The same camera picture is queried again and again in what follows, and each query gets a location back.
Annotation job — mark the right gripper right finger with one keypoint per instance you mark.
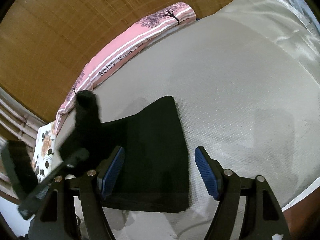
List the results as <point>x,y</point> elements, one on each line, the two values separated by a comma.
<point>263,217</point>

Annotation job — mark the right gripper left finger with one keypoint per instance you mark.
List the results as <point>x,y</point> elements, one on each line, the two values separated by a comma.
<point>51,203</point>

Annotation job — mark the black pants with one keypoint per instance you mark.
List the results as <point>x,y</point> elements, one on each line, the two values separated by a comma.
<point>155,174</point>

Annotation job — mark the floral white pillow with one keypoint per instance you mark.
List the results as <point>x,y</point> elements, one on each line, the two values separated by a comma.
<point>43,162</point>

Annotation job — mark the wooden headboard panel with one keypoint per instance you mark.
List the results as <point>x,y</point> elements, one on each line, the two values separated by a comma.
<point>46,43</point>

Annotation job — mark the beige bed sheet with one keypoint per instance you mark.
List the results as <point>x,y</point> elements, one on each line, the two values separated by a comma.
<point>246,84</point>

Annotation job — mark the pink striped bolster pillow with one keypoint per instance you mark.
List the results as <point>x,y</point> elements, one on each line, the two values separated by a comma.
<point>125,46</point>

